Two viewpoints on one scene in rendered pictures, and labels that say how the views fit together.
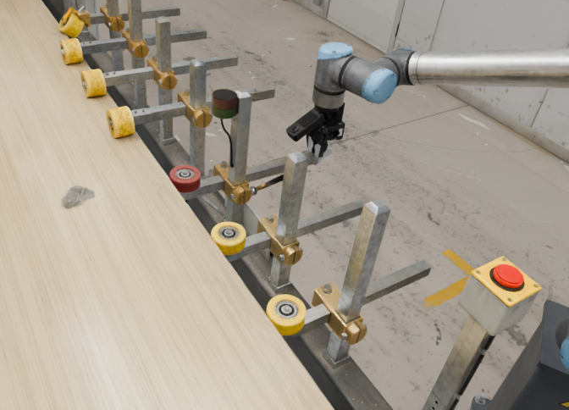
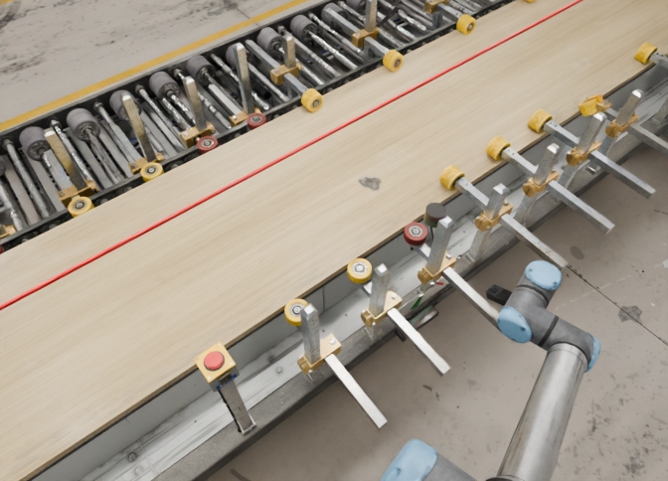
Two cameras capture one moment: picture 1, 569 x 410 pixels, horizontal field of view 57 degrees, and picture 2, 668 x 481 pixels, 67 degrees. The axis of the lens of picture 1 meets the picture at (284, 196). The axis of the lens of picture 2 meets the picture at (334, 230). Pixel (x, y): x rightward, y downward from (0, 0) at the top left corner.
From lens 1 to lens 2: 1.24 m
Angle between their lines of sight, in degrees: 60
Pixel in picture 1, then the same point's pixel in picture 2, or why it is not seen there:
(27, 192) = (367, 160)
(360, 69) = (516, 298)
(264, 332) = (278, 300)
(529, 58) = (525, 432)
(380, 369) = not seen: outside the picture
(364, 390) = (291, 395)
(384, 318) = not seen: outside the picture
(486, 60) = (536, 400)
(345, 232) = (615, 467)
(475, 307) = not seen: hidden behind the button
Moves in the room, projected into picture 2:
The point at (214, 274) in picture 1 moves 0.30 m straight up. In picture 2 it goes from (320, 266) to (317, 211)
